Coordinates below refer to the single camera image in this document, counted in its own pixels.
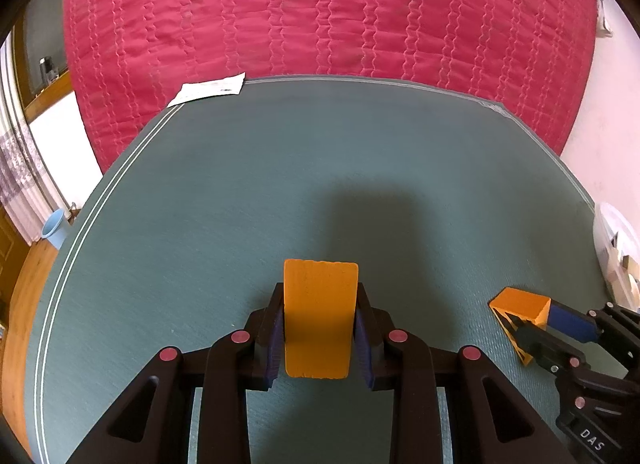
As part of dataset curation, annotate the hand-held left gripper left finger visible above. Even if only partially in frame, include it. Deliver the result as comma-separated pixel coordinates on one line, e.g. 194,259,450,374
67,281,288,464

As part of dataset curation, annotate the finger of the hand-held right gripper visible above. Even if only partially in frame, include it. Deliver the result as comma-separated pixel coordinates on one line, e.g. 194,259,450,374
515,323,640,395
546,301,640,370

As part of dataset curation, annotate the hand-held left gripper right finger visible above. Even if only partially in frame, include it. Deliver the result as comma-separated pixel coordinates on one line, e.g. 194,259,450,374
354,281,576,464

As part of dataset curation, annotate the orange striped wedge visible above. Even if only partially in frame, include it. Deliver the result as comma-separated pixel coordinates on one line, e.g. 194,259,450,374
283,259,360,380
489,287,552,367

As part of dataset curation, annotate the clear plastic container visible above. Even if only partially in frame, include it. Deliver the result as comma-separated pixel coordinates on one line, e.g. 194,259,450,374
592,201,640,307

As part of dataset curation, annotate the light blue cup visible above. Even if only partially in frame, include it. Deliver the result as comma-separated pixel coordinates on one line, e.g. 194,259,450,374
41,208,68,249

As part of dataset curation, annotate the white paper sheet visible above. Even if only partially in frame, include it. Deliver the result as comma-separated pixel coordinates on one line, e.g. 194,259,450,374
166,72,247,108

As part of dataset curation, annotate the patterned white curtain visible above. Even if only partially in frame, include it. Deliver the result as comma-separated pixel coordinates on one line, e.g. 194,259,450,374
0,34,71,245

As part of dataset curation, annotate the red quilted blanket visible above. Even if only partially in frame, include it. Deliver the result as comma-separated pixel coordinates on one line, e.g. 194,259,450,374
62,0,601,175

